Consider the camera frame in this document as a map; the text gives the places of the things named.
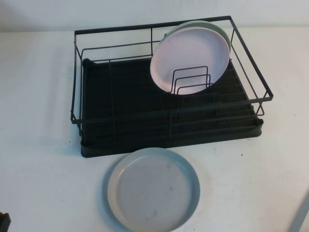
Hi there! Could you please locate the light blue round plate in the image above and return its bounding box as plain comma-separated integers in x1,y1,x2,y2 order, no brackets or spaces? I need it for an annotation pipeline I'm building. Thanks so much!
107,147,201,232

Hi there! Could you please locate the pink round plate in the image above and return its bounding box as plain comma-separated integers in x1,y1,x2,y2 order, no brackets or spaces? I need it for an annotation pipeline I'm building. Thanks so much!
150,27,230,96

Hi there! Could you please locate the light green round plate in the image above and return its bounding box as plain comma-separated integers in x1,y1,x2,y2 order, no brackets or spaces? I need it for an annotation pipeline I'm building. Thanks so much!
164,20,232,53

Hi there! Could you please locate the black plastic drip tray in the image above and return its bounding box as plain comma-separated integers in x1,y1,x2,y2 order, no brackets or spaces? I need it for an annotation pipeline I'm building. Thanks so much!
79,58,264,160

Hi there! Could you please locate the black wire dish rack frame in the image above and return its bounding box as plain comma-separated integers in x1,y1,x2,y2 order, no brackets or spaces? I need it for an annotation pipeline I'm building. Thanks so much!
70,15,274,136

